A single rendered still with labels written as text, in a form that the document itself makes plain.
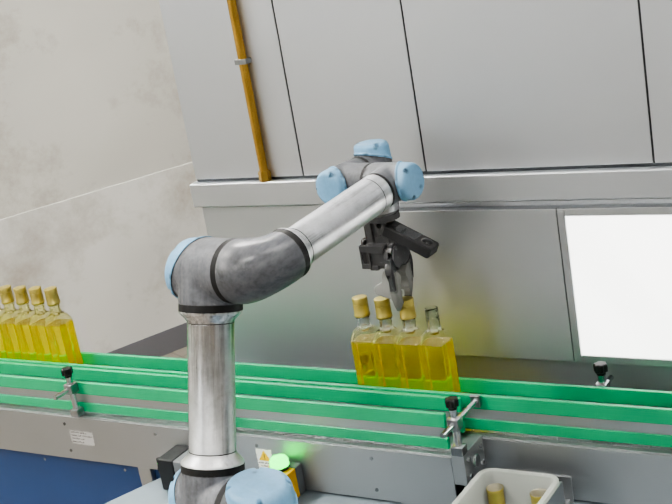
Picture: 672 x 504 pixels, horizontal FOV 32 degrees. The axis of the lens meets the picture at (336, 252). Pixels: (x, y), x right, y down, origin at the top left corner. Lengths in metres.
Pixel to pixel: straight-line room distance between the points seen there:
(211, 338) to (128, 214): 3.69
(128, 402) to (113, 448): 0.14
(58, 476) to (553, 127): 1.61
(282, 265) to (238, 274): 0.08
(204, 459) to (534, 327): 0.81
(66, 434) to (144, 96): 2.94
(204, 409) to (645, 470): 0.87
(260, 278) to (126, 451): 1.07
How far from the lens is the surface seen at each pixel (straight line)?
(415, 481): 2.50
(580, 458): 2.42
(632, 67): 2.34
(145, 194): 5.78
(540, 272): 2.49
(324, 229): 2.08
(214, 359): 2.09
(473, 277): 2.55
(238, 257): 2.00
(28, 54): 5.52
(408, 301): 2.49
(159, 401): 2.85
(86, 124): 5.63
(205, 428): 2.11
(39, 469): 3.26
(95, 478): 3.12
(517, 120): 2.44
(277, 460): 2.61
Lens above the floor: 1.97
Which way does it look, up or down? 16 degrees down
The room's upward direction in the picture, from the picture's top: 10 degrees counter-clockwise
